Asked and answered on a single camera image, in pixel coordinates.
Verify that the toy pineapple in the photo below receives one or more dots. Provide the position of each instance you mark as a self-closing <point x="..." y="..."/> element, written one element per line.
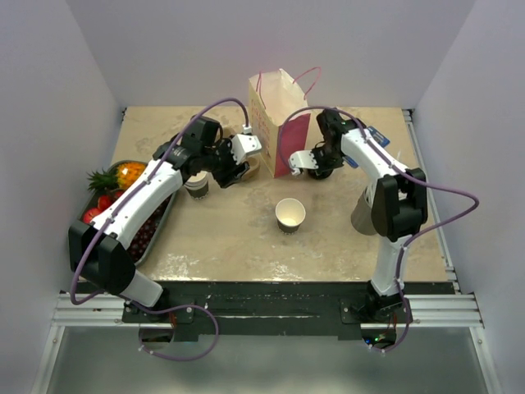
<point x="120" y="177"/>

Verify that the dark green fruit tray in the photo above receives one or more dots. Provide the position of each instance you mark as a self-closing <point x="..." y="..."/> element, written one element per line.
<point x="137" y="197"/>

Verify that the grey straw holder cup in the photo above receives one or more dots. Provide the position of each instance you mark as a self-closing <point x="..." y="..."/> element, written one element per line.
<point x="361" y="217"/>

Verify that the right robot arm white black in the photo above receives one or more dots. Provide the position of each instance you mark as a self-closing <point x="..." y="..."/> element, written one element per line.
<point x="393" y="205"/>

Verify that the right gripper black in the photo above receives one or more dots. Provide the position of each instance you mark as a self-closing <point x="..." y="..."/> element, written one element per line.
<point x="322" y="167"/>

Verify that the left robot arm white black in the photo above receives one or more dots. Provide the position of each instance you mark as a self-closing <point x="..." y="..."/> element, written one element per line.
<point x="99" y="249"/>

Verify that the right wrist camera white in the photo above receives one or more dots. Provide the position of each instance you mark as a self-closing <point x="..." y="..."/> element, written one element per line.
<point x="302" y="160"/>

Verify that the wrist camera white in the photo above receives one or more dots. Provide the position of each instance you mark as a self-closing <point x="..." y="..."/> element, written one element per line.
<point x="243" y="146"/>
<point x="302" y="160"/>

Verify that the pink beige paper bag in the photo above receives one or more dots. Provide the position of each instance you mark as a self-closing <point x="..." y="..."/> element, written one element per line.
<point x="279" y="116"/>

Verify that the dark red grapes bunch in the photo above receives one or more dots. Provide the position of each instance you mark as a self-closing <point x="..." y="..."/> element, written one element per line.
<point x="144" y="235"/>

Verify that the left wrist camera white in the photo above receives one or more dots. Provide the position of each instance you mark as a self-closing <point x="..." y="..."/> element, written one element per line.
<point x="243" y="146"/>

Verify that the blue razor package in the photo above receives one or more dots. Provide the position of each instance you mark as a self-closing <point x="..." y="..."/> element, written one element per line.
<point x="381" y="140"/>

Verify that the dark paper coffee cup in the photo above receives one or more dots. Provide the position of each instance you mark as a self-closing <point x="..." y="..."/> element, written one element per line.
<point x="290" y="214"/>

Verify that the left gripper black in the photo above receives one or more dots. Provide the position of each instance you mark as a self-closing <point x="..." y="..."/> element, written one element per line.
<point x="234" y="171"/>

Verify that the red apple front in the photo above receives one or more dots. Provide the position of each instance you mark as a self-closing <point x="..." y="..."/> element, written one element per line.
<point x="91" y="214"/>

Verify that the cardboard cup carrier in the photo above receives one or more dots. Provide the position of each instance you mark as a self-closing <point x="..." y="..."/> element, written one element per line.
<point x="253" y="161"/>

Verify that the red apple rear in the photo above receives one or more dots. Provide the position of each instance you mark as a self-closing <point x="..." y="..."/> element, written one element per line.
<point x="104" y="202"/>

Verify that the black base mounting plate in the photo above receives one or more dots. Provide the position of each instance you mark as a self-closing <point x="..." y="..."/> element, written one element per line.
<point x="279" y="309"/>

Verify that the red apple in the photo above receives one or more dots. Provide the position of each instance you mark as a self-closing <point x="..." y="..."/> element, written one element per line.
<point x="91" y="214"/>
<point x="104" y="202"/>

